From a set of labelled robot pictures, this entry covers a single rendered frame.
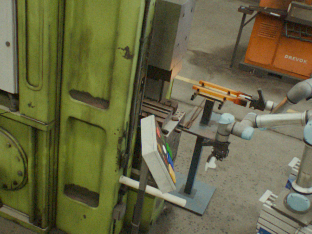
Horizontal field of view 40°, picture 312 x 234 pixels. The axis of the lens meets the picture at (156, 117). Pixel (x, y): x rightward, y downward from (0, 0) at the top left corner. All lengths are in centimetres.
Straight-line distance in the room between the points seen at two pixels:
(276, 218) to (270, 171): 168
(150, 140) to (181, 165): 189
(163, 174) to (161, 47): 76
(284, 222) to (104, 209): 116
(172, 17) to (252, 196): 205
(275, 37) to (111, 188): 400
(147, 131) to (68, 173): 90
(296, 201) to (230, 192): 156
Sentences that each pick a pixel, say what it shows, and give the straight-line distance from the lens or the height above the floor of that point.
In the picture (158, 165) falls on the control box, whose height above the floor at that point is 111.
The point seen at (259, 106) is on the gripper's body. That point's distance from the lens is 328.
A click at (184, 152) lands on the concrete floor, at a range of 422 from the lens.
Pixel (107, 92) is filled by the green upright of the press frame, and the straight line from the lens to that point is 250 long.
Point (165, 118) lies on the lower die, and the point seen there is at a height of 98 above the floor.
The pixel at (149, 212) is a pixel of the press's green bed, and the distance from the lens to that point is 318.
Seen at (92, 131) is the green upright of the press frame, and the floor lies 91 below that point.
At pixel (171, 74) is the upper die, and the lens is 258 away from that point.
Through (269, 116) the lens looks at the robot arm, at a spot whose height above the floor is 132.
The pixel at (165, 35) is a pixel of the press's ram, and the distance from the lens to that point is 246.
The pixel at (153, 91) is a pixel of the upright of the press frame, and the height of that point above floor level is 98.
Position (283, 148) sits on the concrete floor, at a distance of 475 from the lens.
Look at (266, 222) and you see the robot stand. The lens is 273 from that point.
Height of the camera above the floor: 241
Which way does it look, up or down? 31 degrees down
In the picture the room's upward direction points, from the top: 10 degrees clockwise
